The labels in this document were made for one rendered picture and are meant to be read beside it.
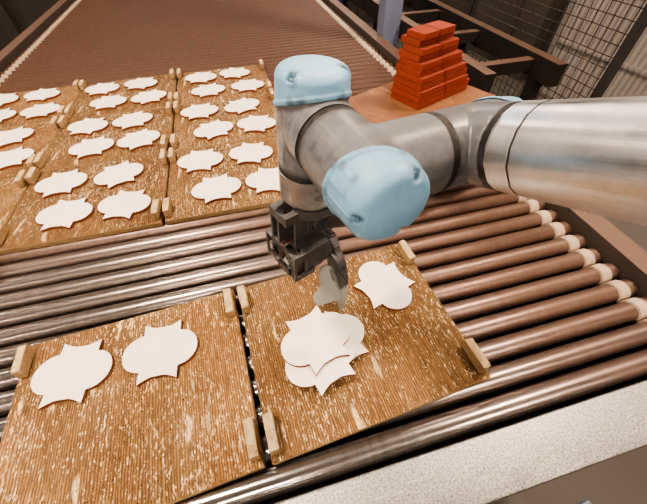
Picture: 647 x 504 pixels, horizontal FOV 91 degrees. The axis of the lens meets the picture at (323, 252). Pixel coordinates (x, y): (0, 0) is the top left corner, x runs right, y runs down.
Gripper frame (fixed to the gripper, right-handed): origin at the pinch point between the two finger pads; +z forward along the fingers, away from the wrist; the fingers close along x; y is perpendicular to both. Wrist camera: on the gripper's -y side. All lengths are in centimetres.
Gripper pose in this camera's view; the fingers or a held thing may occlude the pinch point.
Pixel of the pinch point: (316, 279)
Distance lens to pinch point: 57.0
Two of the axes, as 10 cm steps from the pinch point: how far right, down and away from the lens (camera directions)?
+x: 6.3, 6.0, -4.9
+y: -7.7, 4.5, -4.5
